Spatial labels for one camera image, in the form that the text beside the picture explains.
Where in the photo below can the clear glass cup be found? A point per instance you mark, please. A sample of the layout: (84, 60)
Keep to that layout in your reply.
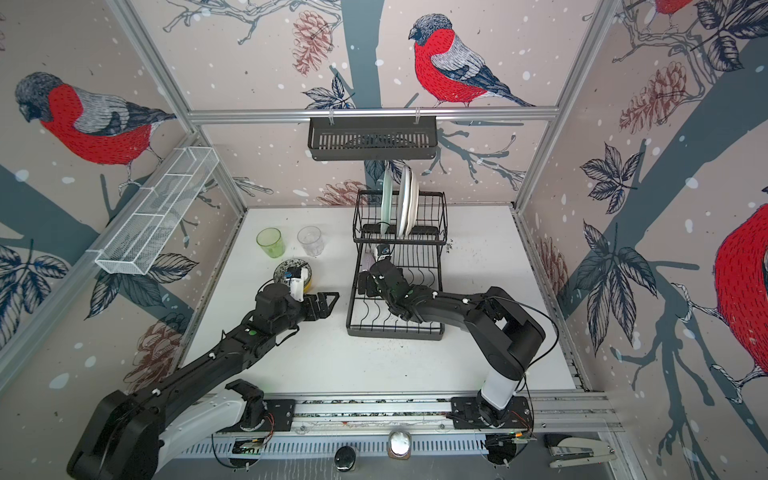
(312, 241)

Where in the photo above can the strawberry pattern plate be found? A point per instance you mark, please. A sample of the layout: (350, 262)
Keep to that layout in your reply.
(404, 201)

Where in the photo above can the black two-tier dish rack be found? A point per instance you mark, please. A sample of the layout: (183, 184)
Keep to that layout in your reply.
(418, 255)

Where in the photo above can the silver round button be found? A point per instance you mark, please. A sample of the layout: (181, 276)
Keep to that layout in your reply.
(399, 445)

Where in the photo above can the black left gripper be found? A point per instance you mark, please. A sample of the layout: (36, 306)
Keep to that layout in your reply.
(324, 309)

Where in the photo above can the black hanging wall basket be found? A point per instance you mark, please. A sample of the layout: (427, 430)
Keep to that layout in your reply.
(373, 138)

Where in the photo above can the green floral plate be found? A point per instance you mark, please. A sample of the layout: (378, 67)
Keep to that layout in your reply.
(386, 202)

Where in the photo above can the green glass cup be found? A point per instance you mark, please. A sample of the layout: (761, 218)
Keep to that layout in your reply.
(270, 240)

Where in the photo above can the black round knob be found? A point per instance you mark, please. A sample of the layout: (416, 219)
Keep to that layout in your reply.
(345, 458)

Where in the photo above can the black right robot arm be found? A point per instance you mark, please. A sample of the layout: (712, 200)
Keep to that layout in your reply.
(506, 334)

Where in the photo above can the cream plate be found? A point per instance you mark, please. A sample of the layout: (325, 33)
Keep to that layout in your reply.
(413, 205)

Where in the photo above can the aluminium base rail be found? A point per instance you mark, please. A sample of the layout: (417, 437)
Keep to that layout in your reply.
(309, 427)

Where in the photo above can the white mesh wall shelf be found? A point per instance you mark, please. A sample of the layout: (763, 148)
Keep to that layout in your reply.
(141, 238)

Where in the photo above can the grey stapler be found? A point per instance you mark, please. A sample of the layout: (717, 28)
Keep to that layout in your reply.
(570, 451)

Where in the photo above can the pink patterned bowl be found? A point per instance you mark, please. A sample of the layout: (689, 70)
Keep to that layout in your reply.
(280, 270)

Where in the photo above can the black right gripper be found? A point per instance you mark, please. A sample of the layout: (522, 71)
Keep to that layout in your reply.
(373, 280)

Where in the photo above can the lilac ceramic bowl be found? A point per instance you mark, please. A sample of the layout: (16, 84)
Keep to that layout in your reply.
(380, 252)

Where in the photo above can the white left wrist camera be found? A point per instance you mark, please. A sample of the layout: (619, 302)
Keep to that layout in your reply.
(296, 278)

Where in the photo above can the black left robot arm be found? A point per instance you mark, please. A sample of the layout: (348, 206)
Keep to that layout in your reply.
(132, 436)

